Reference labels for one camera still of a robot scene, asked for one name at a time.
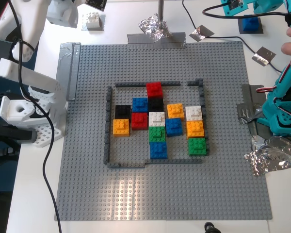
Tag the blue Lego cube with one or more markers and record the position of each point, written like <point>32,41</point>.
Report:
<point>139,104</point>
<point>173,126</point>
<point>158,150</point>
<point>249,24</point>

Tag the white Lego cube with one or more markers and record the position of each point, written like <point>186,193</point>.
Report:
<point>194,113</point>
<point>93,20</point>
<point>156,119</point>

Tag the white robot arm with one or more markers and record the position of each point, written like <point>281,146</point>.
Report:
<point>38,82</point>

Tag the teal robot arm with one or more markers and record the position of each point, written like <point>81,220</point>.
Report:
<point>281,121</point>

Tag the black Lego cube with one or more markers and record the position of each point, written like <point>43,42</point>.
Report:
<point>123,111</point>
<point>156,104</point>

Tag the red Lego cube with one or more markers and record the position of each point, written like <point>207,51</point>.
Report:
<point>154,89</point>
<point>139,120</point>

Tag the yellow-orange Lego cube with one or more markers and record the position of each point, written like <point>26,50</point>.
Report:
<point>175,111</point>
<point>195,129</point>
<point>121,127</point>

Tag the green Lego cube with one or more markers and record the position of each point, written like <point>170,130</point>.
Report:
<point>157,134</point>
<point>197,146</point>

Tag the silver foil tape piece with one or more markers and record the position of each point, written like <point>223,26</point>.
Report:
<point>263,56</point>
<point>201,32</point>

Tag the crumpled foil around pole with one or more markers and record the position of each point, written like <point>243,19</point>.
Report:
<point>155,30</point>

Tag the metal pole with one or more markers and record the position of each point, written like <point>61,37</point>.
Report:
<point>161,9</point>

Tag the large crumpled foil sheet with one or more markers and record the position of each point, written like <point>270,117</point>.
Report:
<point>269,155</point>

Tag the grey Lego baseplate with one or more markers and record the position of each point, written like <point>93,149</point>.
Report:
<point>160,189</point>

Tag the black knob object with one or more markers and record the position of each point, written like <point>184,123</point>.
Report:
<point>209,228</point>

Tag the teal camera mount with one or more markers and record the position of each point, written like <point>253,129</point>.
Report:
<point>232,10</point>

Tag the black camera circuit board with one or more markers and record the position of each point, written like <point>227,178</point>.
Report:
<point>97,3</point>

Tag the grey duct tape strip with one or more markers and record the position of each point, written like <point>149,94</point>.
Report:
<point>177,40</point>
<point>72,72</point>

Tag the short dark grey brick wall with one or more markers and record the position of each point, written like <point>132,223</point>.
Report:
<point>126,165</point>
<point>192,83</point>

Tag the grey duct tape patch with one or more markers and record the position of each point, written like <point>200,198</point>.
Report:
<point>249,111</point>

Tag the black clamp bracket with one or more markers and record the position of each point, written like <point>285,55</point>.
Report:
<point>14,136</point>

